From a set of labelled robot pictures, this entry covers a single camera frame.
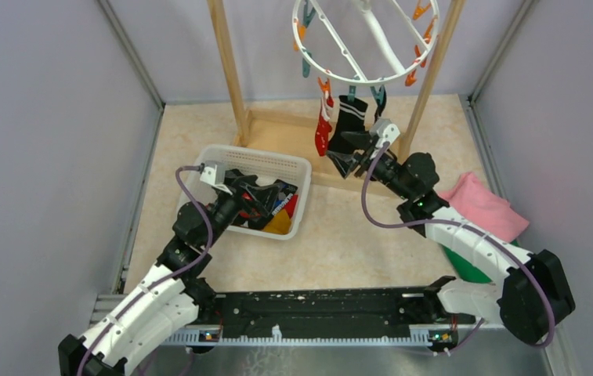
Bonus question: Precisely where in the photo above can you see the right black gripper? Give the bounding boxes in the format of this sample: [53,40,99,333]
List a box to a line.
[325,131,411,201]

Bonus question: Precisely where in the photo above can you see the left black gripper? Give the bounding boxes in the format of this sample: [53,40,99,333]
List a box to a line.
[202,175,282,248]

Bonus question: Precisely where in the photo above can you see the black sock blue squares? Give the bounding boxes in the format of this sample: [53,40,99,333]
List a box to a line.
[233,179,298,230]

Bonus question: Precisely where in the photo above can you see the red Santa snowflake sock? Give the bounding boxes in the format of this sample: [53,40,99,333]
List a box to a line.
[314,91,334,157]

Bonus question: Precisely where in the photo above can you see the black sock white stripes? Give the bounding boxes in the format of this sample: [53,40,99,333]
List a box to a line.
[371,85,387,121]

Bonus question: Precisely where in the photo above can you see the round white clip hanger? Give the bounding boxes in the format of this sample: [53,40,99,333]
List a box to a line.
[291,1,443,102]

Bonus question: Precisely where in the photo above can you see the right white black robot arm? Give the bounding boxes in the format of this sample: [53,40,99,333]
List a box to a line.
[326,132,576,348]

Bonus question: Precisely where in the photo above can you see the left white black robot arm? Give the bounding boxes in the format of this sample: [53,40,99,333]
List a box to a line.
[58,163,280,375]

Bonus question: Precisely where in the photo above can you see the yellow sock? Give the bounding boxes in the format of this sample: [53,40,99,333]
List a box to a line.
[262,210,291,235]

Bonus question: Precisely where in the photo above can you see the white plastic laundry basket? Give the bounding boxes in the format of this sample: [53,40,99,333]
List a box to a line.
[192,144,312,240]

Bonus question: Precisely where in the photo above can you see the pink cloth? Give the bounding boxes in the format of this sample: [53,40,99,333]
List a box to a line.
[438,172,530,242]

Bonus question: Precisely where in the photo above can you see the green cloth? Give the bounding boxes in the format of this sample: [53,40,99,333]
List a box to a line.
[441,245,492,284]

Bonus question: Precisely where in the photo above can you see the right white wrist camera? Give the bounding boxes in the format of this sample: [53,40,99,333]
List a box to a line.
[369,117,401,150]

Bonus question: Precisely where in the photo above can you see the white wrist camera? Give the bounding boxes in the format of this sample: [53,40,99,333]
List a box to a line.
[199,161,232,194]
[369,117,401,150]

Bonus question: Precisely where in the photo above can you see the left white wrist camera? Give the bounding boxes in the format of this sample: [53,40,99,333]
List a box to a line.
[199,161,232,194]

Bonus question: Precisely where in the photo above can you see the wooden hanger stand frame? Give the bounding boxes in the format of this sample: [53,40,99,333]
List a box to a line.
[208,1,465,191]

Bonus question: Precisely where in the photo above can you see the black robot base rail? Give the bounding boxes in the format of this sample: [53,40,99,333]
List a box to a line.
[184,287,476,346]

